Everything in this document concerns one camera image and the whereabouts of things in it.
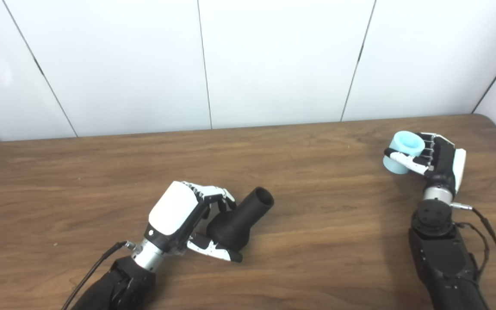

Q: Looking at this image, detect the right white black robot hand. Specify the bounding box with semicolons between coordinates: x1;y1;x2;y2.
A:
384;132;467;193

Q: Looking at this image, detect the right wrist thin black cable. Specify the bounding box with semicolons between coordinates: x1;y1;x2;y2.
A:
455;222;490;280

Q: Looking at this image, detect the right wrist thick black cable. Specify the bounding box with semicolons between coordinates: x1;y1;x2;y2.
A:
449;202;496;310

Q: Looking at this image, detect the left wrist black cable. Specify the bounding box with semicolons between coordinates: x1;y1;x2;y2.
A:
61;241;137;310

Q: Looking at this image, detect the light-blue hose piece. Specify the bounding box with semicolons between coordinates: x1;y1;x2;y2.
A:
382;131;426;175

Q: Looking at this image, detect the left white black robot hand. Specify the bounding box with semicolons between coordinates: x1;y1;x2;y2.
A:
144;181;243;263

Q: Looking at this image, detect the black funnel-shaped nozzle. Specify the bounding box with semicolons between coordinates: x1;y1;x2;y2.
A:
206;186;275;251

